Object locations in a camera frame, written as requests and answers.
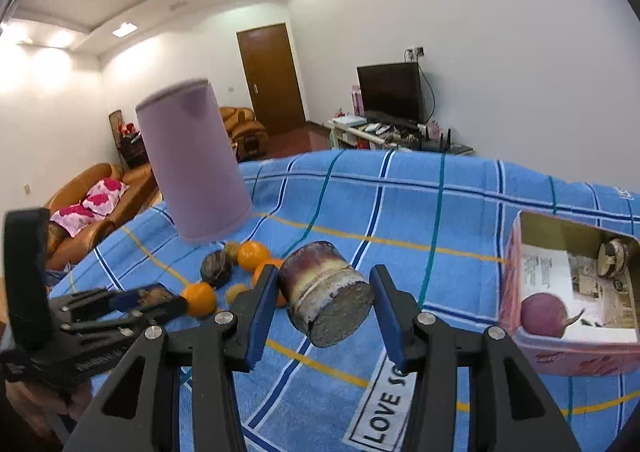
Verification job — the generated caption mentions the lilac cylindrical container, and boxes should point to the lilac cylindrical container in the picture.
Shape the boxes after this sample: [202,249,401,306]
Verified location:
[135,78,253,245]

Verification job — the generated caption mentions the brown wooden door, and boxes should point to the brown wooden door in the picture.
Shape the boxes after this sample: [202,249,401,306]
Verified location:
[235,22,307,138]

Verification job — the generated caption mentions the small orange carrot piece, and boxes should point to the small orange carrot piece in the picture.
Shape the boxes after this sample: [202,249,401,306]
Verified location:
[251,258,290,309]

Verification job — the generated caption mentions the purple onion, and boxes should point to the purple onion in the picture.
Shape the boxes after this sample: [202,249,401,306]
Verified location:
[520,294,587,337]

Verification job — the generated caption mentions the person's left hand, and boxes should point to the person's left hand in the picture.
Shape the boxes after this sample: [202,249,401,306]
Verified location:
[4,374,95,439]

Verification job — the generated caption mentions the black power cable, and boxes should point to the black power cable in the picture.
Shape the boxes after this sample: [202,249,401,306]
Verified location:
[417,58,439,125]

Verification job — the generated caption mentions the black router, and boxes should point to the black router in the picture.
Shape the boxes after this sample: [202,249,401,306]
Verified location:
[422,128,474,155]

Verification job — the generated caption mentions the tan leather armchair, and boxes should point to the tan leather armchair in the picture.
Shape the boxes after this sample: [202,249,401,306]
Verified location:
[218,106,269,161]

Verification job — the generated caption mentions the white television stand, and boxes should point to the white television stand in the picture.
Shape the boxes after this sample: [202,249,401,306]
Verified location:
[327,116,474,156]

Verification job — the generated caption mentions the printed paper sheet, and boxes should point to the printed paper sheet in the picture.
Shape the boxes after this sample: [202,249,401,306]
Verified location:
[520,244,640,331]

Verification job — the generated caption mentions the pink tin box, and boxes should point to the pink tin box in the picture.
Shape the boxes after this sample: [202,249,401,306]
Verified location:
[498,209,640,379]

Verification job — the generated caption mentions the tan leather sofa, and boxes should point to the tan leather sofa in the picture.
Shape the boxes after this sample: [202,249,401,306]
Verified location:
[43,162,164,273]

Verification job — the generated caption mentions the orange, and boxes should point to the orange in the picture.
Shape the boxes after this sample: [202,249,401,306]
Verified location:
[236,240,271,271]
[180,282,219,319]

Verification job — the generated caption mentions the dark wooden cabinet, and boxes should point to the dark wooden cabinet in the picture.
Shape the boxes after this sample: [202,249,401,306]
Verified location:
[108,109,151,171]

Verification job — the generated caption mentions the black television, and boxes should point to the black television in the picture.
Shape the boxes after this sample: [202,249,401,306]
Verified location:
[356,62,427,123]

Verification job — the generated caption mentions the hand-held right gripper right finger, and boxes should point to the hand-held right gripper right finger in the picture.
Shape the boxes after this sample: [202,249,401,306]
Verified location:
[369,264,581,452]

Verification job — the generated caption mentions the blue plaid blanket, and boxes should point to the blue plaid blanket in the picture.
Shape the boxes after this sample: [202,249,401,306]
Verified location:
[47,149,640,452]

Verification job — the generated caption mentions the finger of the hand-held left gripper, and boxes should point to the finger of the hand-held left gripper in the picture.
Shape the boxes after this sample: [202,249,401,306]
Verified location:
[62,297,187,340]
[48,285,171,323]

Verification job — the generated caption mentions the large purple sugarcane piece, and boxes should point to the large purple sugarcane piece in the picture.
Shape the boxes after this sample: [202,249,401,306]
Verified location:
[276,241,376,349]

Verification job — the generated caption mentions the pink floral pillow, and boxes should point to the pink floral pillow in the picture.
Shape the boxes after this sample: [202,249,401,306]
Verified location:
[49,204,97,239]
[82,179,129,218]

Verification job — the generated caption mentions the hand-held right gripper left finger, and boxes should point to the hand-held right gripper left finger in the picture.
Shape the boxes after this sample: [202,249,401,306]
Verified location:
[75,264,281,452]

